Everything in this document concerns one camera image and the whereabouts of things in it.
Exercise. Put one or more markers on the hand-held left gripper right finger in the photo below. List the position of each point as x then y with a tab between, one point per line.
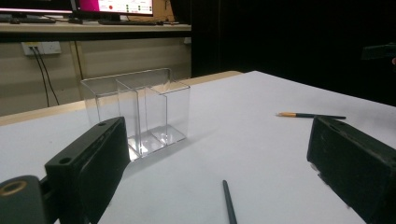
355	165

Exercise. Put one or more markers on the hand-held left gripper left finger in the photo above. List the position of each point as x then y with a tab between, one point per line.
87	168

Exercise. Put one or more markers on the dark pen with gold cap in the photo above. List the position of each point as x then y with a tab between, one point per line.
311	115
229	199

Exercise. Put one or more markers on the clear acrylic pen holder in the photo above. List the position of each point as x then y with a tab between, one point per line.
155	124

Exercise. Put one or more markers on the wooden table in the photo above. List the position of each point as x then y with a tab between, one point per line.
46	110

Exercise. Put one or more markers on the dark mounted device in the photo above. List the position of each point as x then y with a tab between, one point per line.
378	51

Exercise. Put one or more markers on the white table cover sheet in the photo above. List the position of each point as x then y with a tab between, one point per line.
233	149

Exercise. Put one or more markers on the long wooden desk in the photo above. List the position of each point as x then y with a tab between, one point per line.
93	28

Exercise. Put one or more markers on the black computer mouse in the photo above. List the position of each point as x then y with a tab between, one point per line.
14	21
75	21

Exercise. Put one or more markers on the black curtain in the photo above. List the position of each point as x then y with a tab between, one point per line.
280	37

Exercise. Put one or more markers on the black keyboard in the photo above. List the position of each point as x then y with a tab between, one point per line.
130	22
31	20

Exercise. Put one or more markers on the computer monitor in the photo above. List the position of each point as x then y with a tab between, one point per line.
124	6
31	6

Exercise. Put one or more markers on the white wall socket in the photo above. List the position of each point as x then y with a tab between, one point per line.
49	48

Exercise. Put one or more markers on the small white wall box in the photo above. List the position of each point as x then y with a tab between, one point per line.
187	40

